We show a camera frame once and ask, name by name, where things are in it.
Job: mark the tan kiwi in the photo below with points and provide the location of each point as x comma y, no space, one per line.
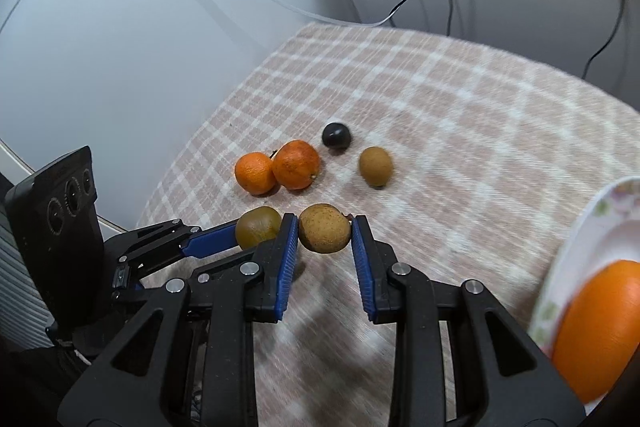
324,228

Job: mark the green-brown kiwi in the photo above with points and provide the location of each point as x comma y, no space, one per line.
255,227

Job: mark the dark plum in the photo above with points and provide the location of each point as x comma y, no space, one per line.
336,136

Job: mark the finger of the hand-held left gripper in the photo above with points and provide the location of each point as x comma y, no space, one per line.
210,242
160,266

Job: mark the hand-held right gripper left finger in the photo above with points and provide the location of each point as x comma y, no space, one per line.
286,267

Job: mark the small mandarin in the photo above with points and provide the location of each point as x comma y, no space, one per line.
254,173
296,164

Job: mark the small brown kiwi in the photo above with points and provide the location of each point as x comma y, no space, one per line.
375,166

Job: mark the beige checkered tablecloth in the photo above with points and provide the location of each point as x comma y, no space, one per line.
450,117

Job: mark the white floral plate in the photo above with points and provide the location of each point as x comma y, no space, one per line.
590,227

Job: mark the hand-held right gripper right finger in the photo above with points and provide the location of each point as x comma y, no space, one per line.
362,272

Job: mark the grey ribbed panel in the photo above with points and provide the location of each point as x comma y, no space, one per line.
20,277

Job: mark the large smooth orange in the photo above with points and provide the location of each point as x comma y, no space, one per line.
600,332

